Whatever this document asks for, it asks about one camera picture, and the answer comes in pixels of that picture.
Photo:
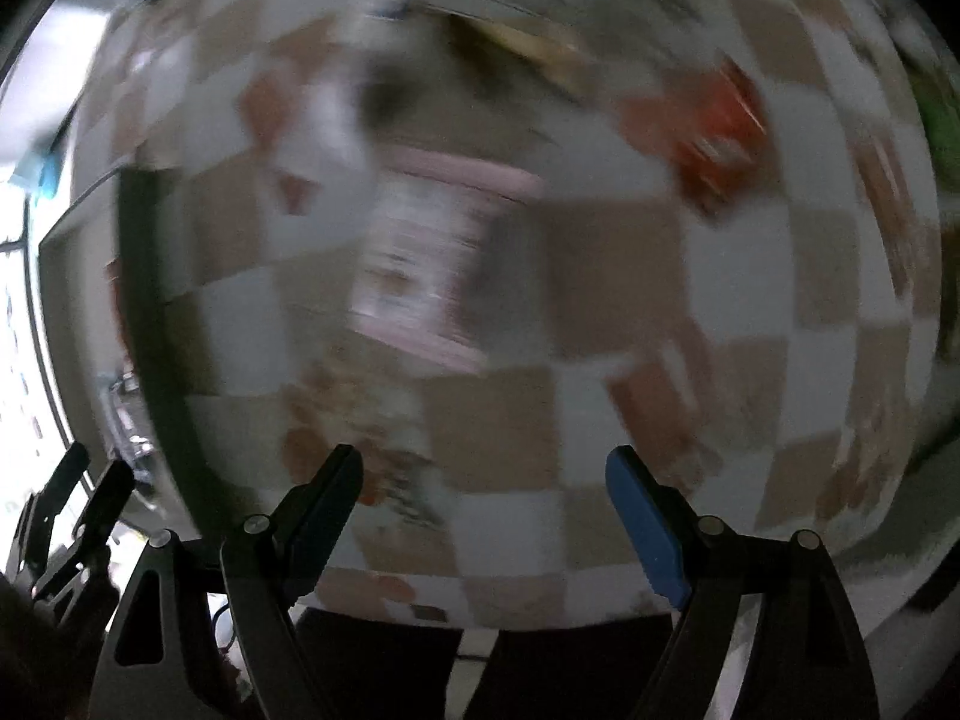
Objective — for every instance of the dark green storage bin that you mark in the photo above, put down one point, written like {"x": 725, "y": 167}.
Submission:
{"x": 102, "y": 308}

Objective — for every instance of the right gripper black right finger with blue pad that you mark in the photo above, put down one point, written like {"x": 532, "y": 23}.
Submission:
{"x": 808, "y": 659}

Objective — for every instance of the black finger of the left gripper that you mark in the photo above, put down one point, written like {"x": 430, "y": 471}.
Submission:
{"x": 77, "y": 578}
{"x": 31, "y": 542}

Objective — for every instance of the checkered patterned tablecloth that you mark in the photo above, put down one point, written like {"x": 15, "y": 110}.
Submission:
{"x": 770, "y": 361}

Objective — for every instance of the red snack packet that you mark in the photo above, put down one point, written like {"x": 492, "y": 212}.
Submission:
{"x": 710, "y": 128}

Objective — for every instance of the pink white snack bag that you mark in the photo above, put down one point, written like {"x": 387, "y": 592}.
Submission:
{"x": 433, "y": 215}

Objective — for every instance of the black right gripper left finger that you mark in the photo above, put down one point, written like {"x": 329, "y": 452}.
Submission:
{"x": 161, "y": 659}

